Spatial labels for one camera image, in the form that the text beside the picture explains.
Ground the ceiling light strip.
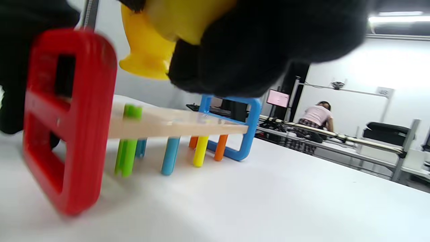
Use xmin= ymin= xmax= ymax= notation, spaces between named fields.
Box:
xmin=368 ymin=12 xmax=430 ymax=25

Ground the person's left hand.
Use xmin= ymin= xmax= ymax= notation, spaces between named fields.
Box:
xmin=0 ymin=0 xmax=81 ymax=135

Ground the pink screen monitor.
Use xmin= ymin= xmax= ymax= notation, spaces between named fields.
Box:
xmin=266 ymin=89 xmax=290 ymax=108

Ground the person's right hand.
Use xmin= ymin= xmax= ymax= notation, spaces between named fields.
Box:
xmin=118 ymin=0 xmax=370 ymax=98

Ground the yellow peg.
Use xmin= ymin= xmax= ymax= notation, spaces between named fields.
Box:
xmin=193 ymin=135 xmax=209 ymax=167

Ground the white partition board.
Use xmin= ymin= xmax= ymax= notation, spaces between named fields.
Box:
xmin=292 ymin=77 xmax=394 ymax=135

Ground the black printer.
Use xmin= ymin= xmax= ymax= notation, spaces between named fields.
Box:
xmin=362 ymin=122 xmax=411 ymax=147

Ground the dark vertical post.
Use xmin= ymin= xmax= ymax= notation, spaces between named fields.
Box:
xmin=81 ymin=0 xmax=99 ymax=30

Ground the yellow toy hammer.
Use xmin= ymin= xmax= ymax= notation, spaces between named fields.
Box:
xmin=119 ymin=0 xmax=237 ymax=80

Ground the long workbench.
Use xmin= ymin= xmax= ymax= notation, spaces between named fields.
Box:
xmin=259 ymin=114 xmax=430 ymax=184

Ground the rainbow hammer bench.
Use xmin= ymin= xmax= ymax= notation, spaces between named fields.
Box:
xmin=23 ymin=29 xmax=262 ymax=215

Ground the black pillar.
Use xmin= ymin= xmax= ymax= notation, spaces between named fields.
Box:
xmin=282 ymin=62 xmax=310 ymax=118

